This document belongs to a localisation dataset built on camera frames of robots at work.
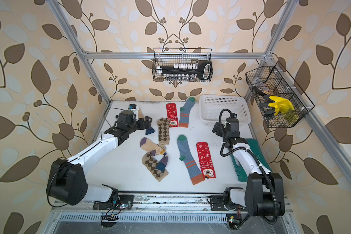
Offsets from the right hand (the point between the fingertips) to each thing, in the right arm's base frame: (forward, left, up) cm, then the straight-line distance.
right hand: (222, 127), depth 89 cm
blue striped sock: (+26, +22, -14) cm, 37 cm away
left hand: (+4, +48, +7) cm, 49 cm away
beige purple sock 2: (-8, +42, -11) cm, 44 cm away
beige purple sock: (+8, +48, -13) cm, 51 cm away
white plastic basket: (+32, 0, -15) cm, 36 cm away
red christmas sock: (+22, +32, -12) cm, 41 cm away
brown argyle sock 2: (-15, +45, -13) cm, 50 cm away
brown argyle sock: (+7, +38, -12) cm, 40 cm away
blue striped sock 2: (-22, +18, -13) cm, 32 cm away
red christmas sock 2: (-18, +11, -13) cm, 24 cm away
